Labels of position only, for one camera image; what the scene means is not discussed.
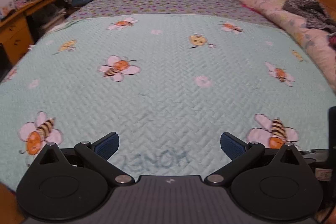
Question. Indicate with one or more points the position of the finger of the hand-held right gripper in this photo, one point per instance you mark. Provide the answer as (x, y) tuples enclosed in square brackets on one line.
[(315, 153)]

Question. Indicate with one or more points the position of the wooden desk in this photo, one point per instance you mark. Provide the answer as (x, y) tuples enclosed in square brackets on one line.
[(18, 29)]

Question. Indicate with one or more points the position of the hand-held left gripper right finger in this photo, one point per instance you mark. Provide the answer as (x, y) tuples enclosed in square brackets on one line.
[(231, 145)]

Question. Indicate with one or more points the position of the dark patterned garment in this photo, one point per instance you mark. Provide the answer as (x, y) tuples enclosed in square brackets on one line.
[(309, 11)]

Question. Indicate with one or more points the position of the mint bee-print quilt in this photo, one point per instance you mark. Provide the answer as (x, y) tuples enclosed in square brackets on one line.
[(162, 82)]

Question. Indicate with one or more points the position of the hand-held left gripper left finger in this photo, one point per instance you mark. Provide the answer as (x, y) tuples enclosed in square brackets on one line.
[(107, 145)]

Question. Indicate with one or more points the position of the purple floral bedsheet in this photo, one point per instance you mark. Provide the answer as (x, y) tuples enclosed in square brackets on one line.
[(162, 5)]

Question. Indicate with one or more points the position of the red striped garment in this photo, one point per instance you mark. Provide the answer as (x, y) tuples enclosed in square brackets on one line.
[(332, 41)]

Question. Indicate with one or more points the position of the pink floral pillow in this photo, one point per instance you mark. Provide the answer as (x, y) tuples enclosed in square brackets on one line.
[(294, 19)]

